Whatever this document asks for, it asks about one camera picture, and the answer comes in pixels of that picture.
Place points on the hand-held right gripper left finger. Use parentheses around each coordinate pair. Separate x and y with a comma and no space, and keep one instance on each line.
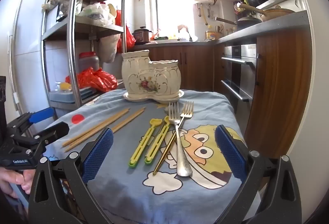
(97,157)

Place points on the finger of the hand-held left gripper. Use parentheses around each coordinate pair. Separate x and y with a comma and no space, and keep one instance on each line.
(55,131)
(41,114)

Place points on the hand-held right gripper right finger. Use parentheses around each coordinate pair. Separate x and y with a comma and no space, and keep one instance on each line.
(231,154)

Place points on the wooden chopstick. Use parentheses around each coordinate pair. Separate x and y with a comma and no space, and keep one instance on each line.
(128,122)
(129,117)
(84,138)
(102,123)

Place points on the silver fork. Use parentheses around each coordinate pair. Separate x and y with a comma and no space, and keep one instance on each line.
(181,157)

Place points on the gold fork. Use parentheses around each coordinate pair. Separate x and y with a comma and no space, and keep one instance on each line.
(187,110)

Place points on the yellow-green sealing clip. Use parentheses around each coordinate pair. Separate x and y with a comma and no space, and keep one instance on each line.
(158,139)

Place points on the cream floral ceramic utensil holder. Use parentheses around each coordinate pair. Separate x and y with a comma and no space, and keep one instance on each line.
(151,80)

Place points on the person's left hand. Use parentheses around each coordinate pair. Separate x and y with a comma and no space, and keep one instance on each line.
(15,179)

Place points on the small yellow object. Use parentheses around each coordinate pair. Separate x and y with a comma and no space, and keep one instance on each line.
(66,86)

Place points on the blue cartoon printed cloth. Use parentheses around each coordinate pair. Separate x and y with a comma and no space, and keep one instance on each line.
(128,195)

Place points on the crumpled red plastic bag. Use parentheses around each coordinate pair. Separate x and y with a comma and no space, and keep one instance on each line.
(99,80)

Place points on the brown jug with red cap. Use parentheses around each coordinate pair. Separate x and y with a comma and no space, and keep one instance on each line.
(88,62)

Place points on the wooden lower cabinets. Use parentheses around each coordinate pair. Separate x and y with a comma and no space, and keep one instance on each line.
(280,90)

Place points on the steel built-in oven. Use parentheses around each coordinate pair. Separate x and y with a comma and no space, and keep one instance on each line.
(241,69)

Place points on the steel shelf rack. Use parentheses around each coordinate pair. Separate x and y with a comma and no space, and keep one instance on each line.
(73,26)

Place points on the white refrigerator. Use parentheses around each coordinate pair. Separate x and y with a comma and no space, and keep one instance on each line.
(28,21)

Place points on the hanging white plastic bag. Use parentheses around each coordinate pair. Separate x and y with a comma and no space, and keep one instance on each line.
(109,49)

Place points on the hanging red plastic bag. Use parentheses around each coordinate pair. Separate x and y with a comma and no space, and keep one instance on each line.
(128,38)

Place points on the clear plastic bag with greens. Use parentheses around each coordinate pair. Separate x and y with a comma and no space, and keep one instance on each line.
(97,13)

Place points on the yellow tin container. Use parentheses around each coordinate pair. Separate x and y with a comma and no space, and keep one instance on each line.
(210,35)

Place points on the kitchen faucet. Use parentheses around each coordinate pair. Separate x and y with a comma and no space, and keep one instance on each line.
(189,35)

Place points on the brown rice cooker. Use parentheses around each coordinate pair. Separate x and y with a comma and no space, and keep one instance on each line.
(141,36)

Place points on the black wok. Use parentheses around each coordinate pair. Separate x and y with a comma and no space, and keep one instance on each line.
(246,23)

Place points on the grey kitchen countertop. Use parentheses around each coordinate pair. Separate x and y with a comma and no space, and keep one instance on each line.
(270,27)

